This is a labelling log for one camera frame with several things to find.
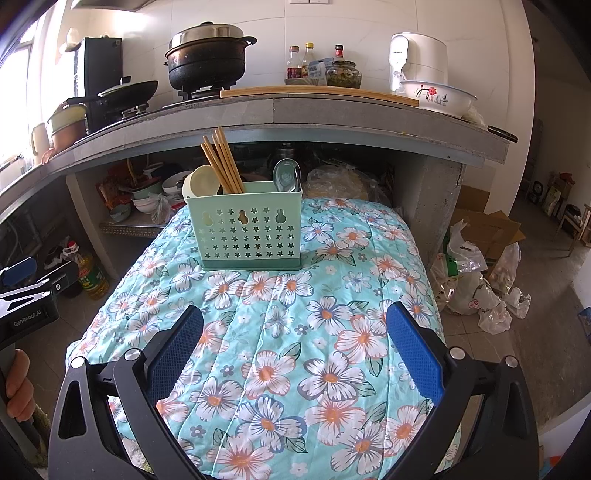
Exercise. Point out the person's left hand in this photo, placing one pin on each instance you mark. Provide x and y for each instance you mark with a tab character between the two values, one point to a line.
19	387

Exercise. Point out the stack of ceramic bowls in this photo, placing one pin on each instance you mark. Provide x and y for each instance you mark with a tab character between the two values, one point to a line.
147	191

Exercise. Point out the glass jar of pickles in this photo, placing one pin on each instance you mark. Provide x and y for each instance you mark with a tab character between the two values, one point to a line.
344	76

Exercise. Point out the beige plastic ladle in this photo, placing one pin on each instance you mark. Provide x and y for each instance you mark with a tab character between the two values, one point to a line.
203	182

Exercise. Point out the cream and green pot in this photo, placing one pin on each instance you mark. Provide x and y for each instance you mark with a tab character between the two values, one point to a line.
67	117

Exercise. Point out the yellow cooking oil bottle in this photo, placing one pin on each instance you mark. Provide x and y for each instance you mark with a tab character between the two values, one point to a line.
90	274

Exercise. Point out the bundle of wooden chopsticks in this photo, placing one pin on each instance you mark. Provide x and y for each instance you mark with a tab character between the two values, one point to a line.
226	166

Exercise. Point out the glass pan lid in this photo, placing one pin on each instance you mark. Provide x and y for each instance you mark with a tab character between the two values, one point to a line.
122	87

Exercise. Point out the white kitchen appliance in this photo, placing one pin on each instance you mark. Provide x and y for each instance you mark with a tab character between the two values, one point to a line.
420	55

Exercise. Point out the red-capped sauce bottle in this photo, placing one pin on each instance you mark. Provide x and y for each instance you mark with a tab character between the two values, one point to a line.
340	53

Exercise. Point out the brown pot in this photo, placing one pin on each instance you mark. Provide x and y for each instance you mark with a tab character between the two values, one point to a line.
69	138

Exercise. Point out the floral turquoise quilt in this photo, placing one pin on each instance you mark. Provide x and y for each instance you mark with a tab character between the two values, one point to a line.
286	369

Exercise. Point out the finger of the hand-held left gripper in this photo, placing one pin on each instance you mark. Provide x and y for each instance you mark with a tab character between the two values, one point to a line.
18	270

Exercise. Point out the steel pot lid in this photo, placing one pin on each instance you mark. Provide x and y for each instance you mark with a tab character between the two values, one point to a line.
205	34

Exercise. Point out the white plastic bag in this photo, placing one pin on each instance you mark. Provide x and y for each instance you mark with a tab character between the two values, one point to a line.
464	251

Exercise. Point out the red snack packets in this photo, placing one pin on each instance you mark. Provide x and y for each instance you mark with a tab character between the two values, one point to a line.
108	191

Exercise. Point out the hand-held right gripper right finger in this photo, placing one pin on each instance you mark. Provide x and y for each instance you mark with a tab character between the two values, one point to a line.
415	355

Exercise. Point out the clear bag with yellow contents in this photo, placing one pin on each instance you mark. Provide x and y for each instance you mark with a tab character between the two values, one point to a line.
337	184

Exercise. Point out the cardboard box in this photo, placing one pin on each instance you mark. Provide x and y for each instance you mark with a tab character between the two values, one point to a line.
489	230

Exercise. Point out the wooden chair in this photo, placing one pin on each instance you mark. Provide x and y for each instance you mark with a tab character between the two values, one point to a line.
575	226

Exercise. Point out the white floral enamel bowl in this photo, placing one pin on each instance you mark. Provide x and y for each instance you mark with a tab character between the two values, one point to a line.
438	101

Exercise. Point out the grey plastic bag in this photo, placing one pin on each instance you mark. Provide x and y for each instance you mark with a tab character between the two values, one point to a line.
160	210

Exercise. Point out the blue and white packet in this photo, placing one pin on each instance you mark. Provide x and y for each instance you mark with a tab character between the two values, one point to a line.
319	69

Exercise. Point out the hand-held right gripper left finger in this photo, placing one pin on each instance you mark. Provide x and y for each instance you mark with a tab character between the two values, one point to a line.
175	350

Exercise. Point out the yellow-capped sauce bottle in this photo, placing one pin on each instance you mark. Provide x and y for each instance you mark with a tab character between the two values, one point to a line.
308	60

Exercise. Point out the black steamer pot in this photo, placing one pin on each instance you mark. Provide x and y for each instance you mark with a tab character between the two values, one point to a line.
205	69

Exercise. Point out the metal shelf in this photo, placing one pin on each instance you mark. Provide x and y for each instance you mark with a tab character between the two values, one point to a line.
129	226

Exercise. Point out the black frying pan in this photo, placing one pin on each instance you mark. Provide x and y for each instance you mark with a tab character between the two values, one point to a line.
134	97

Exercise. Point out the white cup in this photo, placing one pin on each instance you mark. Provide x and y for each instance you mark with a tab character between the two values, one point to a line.
40	138

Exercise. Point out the grey concrete kitchen counter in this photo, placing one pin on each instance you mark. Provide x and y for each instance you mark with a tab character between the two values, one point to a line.
346	113

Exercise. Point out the green star-perforated utensil holder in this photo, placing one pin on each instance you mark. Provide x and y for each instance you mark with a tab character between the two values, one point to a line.
244	198

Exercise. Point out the metal spoon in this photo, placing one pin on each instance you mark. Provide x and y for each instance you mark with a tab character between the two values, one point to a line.
286	175

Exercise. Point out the pile of clear plastic bags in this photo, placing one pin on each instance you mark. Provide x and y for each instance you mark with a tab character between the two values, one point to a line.
475	300

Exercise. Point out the black gas stove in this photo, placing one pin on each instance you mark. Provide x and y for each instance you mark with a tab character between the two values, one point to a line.
194	97

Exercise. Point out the wooden cutting board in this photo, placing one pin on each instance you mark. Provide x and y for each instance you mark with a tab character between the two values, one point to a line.
300	92

